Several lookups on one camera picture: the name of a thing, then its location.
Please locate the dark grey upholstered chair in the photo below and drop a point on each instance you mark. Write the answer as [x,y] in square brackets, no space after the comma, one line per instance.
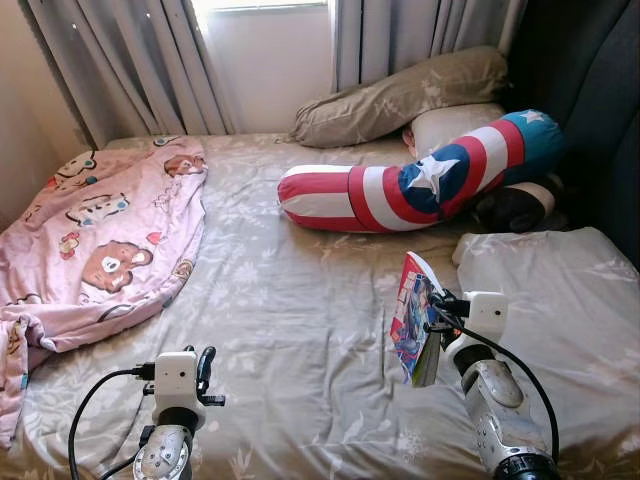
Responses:
[590,120]

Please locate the beige pillow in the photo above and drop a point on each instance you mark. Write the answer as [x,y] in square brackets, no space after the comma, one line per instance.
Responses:
[400,95]

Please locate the black white plush toy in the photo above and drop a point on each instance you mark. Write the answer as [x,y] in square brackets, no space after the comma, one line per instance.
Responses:
[515,208]

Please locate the pink cartoon print blanket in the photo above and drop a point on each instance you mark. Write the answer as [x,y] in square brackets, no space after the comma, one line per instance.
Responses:
[100,240]

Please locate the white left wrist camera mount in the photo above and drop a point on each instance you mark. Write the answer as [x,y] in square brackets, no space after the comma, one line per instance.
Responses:
[175,380]

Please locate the colourful comic magazine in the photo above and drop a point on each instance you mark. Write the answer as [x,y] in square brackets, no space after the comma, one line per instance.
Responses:
[412,320]

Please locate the red white blue bolster pillow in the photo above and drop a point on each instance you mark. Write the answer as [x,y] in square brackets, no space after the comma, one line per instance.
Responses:
[360,195]

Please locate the bed with grey floral sheet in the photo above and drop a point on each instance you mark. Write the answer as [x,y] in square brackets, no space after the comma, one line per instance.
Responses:
[300,320]

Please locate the grey curtain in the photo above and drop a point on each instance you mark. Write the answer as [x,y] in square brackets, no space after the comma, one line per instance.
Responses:
[130,60]
[420,35]

